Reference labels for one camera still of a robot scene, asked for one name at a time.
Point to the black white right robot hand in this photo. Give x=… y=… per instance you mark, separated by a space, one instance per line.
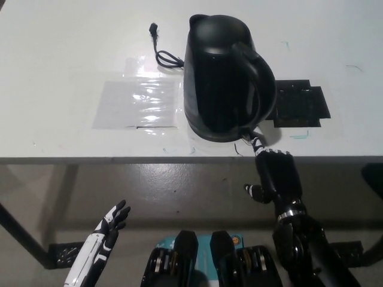
x=278 y=176

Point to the black floor tape patch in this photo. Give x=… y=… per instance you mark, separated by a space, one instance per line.
x=66 y=255
x=348 y=251

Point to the black metal table leg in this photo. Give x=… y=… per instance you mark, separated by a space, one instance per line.
x=25 y=236

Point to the black kettle base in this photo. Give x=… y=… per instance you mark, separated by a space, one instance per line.
x=206 y=134

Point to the small clear tape patch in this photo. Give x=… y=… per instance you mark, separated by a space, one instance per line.
x=137 y=67

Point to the black electric kettle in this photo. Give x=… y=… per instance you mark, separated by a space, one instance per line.
x=218 y=74

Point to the large clear plastic sheet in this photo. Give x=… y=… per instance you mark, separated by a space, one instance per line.
x=131 y=104

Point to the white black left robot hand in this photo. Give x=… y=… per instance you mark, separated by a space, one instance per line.
x=92 y=251

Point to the black square base mat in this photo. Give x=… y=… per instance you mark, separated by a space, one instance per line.
x=299 y=103

